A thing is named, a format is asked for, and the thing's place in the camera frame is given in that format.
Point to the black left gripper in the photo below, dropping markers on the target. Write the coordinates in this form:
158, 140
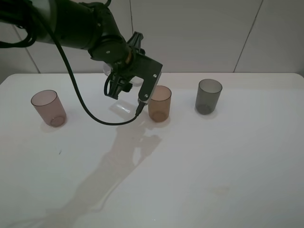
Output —
123, 60

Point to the clear plastic water bottle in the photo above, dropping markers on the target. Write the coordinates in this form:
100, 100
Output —
127, 73

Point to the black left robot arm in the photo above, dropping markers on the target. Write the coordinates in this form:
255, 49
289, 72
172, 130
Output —
80, 25

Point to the orange translucent cup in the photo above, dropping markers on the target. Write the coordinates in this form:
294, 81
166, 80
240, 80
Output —
159, 105

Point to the pink translucent cup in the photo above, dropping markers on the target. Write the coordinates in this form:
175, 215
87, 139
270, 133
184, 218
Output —
49, 107

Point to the grey translucent cup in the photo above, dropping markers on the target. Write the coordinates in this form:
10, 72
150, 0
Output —
208, 94

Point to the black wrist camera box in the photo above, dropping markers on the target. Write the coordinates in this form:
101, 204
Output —
149, 71

